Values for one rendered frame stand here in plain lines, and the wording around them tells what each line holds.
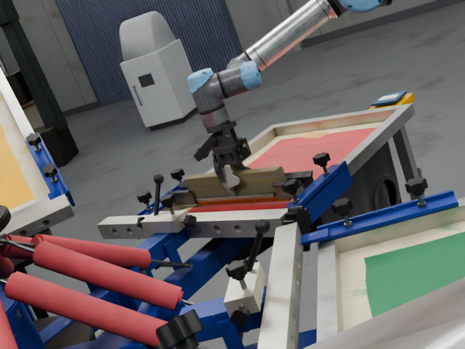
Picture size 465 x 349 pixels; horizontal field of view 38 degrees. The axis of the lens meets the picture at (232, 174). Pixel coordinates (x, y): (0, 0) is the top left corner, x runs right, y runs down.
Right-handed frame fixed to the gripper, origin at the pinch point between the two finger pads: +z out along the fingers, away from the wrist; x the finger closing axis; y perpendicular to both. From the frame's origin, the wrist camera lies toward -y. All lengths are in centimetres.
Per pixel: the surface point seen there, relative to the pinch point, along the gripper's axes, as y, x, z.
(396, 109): 25, 57, 2
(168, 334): 83, -101, -32
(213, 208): -10.6, -1.2, 5.4
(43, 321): -7, -67, -1
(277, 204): 13.9, -1.2, 5.4
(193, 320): 84, -99, -32
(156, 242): 2.8, -36.3, -3.2
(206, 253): 1.4, -21.2, 8.9
